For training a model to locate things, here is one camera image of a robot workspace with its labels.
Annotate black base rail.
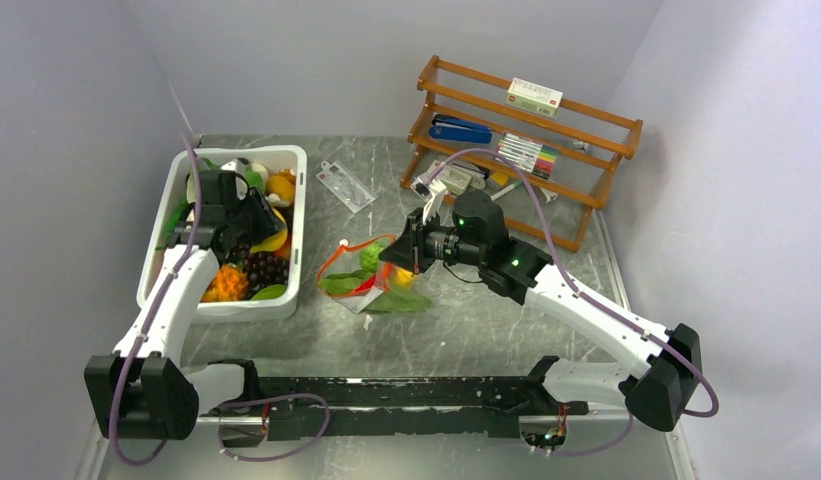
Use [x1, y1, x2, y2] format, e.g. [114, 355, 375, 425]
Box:
[208, 356, 588, 441]

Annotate green romaine lettuce leaf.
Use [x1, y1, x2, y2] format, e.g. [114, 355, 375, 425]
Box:
[317, 270, 433, 315]

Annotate yellow lemon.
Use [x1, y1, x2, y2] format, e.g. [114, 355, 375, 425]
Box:
[390, 267, 416, 289]

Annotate dark grapes bunch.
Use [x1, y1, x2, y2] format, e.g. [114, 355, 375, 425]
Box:
[242, 252, 290, 293]

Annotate clear zip top bag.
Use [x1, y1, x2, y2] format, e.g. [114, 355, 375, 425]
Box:
[317, 234, 433, 315]

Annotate white green box lower shelf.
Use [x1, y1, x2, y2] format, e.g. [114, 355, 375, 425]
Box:
[436, 165, 472, 196]

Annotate white correction tape dispenser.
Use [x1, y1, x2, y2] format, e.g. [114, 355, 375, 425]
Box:
[466, 168, 486, 190]

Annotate white green box shelf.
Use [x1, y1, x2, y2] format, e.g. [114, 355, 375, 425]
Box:
[436, 165, 472, 196]
[506, 78, 563, 118]

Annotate red chili pepper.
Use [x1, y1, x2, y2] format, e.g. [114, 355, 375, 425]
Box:
[350, 262, 393, 296]

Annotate green chili pepper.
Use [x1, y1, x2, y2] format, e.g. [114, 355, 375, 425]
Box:
[156, 197, 192, 251]

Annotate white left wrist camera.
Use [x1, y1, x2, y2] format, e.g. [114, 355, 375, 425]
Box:
[220, 158, 250, 200]

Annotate packaged protractor ruler set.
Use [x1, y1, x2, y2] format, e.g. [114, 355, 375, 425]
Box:
[317, 161, 377, 214]

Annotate white green box top shelf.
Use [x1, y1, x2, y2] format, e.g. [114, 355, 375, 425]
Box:
[506, 78, 563, 118]

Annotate yellow sticky note block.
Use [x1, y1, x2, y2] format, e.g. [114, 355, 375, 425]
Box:
[488, 172, 510, 189]

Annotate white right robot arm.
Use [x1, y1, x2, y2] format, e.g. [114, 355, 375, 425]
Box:
[379, 190, 705, 432]

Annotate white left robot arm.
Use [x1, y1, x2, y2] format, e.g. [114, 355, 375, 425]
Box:
[83, 169, 286, 440]

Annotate coloured marker set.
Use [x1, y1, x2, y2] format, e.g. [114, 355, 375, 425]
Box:
[497, 133, 559, 180]

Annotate white plastic bin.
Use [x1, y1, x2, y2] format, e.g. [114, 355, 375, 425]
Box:
[134, 145, 309, 325]

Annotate blue stapler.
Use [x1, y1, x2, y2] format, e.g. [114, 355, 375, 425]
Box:
[428, 114, 492, 145]

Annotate yellow banana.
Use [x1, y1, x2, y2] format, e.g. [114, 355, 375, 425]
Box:
[250, 207, 290, 253]

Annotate green capped marker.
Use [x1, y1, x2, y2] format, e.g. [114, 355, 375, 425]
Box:
[491, 181, 523, 201]

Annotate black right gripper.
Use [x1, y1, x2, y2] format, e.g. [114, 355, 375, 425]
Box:
[379, 206, 485, 275]

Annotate orange tangerine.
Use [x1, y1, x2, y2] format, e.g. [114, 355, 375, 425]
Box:
[201, 264, 249, 303]

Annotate wooden desk shelf rack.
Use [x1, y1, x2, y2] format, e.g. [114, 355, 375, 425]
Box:
[400, 55, 644, 252]

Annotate orange bell pepper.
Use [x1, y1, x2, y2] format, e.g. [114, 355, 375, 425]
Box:
[264, 174, 296, 207]

